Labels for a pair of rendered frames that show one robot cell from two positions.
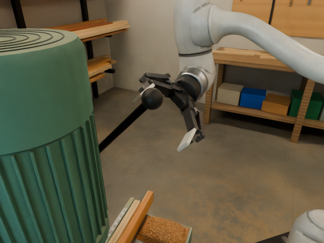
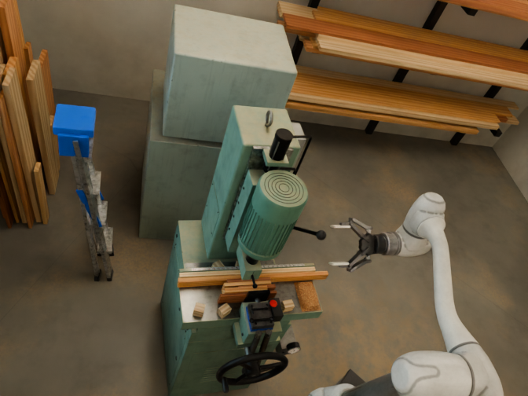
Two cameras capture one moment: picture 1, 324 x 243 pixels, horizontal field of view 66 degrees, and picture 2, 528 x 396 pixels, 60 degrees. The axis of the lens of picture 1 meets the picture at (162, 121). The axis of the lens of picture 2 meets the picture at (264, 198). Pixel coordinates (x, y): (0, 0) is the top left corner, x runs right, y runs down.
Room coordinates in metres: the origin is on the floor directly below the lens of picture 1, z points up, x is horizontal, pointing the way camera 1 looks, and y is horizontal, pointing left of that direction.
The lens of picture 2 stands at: (-0.58, -0.50, 2.55)
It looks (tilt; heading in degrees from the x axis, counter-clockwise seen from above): 46 degrees down; 41
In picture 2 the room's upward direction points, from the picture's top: 22 degrees clockwise
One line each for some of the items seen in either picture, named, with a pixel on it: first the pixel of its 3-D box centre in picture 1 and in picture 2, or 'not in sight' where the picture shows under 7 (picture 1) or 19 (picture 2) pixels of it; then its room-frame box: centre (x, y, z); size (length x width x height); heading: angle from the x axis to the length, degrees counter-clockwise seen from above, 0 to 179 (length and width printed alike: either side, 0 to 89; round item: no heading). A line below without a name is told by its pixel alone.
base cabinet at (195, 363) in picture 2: not in sight; (214, 315); (0.32, 0.29, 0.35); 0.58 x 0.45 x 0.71; 70
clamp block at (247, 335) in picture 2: not in sight; (258, 321); (0.24, -0.02, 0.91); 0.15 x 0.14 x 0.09; 160
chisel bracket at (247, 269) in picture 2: not in sight; (248, 261); (0.28, 0.19, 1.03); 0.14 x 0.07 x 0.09; 70
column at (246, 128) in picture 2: not in sight; (243, 189); (0.38, 0.45, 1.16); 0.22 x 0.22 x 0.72; 70
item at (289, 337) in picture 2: not in sight; (284, 339); (0.47, -0.05, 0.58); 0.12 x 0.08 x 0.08; 70
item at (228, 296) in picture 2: not in sight; (247, 297); (0.24, 0.09, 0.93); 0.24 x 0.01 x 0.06; 160
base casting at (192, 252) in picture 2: not in sight; (229, 274); (0.32, 0.29, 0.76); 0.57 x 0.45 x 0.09; 70
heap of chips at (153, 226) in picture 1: (163, 229); (308, 294); (0.51, 0.00, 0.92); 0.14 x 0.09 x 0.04; 70
